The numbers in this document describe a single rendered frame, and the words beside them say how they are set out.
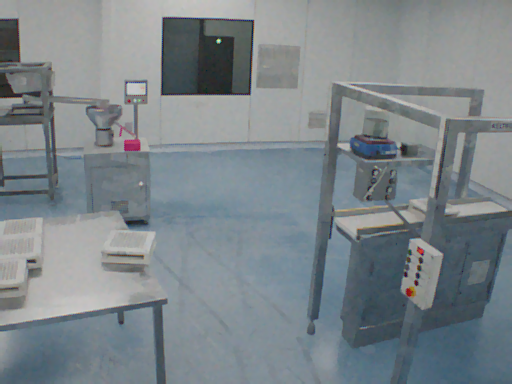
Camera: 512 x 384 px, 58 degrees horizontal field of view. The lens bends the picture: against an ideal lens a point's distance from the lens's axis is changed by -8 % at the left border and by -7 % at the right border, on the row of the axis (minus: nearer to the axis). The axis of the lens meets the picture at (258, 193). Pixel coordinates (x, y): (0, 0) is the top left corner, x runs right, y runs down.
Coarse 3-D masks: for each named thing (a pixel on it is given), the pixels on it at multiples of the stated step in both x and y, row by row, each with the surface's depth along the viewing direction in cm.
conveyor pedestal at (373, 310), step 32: (352, 256) 309; (384, 256) 298; (448, 256) 319; (480, 256) 331; (352, 288) 311; (384, 288) 307; (448, 288) 330; (480, 288) 343; (352, 320) 313; (384, 320) 318; (448, 320) 343
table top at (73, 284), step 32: (64, 224) 282; (96, 224) 285; (64, 256) 245; (96, 256) 247; (32, 288) 213; (64, 288) 216; (96, 288) 218; (128, 288) 220; (160, 288) 223; (0, 320) 188; (32, 320) 191; (64, 320) 197
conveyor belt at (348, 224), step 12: (456, 204) 335; (468, 204) 338; (480, 204) 339; (492, 204) 340; (348, 216) 305; (360, 216) 306; (372, 216) 307; (384, 216) 308; (396, 216) 309; (408, 216) 310; (348, 228) 289; (408, 228) 293
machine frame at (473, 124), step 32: (384, 96) 235; (480, 96) 314; (480, 128) 196; (448, 160) 195; (320, 192) 301; (448, 192) 201; (320, 224) 304; (320, 256) 311; (320, 288) 319; (416, 320) 221
